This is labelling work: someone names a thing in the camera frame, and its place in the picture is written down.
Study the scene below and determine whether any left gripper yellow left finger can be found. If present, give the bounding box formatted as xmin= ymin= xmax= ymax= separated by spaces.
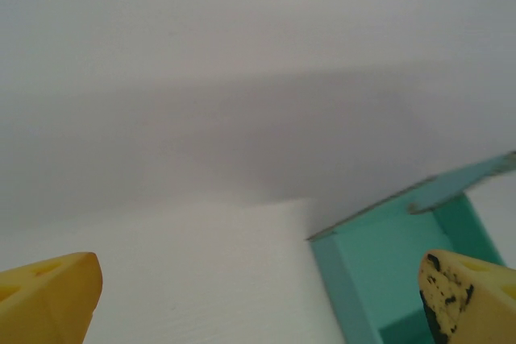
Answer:
xmin=0 ymin=251 xmax=104 ymax=344

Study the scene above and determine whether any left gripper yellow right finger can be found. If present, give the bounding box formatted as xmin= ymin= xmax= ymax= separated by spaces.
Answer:
xmin=418 ymin=249 xmax=516 ymax=344

